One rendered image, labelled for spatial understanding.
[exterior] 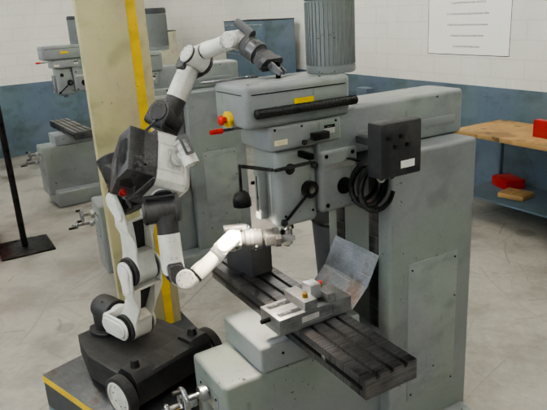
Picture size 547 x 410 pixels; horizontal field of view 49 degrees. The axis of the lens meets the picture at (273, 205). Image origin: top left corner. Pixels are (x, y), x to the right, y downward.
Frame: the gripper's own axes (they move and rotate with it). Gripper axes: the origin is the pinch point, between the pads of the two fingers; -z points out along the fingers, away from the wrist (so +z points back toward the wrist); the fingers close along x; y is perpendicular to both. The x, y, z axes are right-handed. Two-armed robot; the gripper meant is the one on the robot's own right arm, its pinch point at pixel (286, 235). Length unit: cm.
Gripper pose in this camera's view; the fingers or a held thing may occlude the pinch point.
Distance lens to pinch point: 252.9
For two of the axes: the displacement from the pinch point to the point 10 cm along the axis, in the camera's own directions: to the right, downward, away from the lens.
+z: -9.9, 0.8, -1.2
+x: -1.4, -3.0, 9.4
